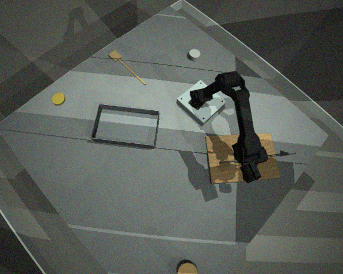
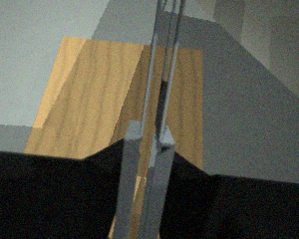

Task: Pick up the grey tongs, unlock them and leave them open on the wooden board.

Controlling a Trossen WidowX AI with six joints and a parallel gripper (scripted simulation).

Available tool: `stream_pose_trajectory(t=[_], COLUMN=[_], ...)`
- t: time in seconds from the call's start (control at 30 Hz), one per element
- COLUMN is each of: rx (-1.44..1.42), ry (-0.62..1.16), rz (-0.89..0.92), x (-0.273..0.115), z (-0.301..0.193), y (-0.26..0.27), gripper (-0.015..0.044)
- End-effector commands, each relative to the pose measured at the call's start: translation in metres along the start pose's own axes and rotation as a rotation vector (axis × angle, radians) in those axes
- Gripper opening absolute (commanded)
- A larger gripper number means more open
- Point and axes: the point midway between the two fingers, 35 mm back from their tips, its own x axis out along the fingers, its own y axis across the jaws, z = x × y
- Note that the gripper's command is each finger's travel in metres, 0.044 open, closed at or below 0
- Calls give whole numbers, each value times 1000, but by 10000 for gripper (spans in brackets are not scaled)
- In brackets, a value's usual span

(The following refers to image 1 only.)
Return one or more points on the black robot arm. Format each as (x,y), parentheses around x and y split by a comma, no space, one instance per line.
(248,151)

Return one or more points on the light grey short cylinder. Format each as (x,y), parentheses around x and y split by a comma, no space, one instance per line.
(194,55)

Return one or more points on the wooden board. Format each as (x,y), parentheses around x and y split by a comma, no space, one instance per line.
(219,149)

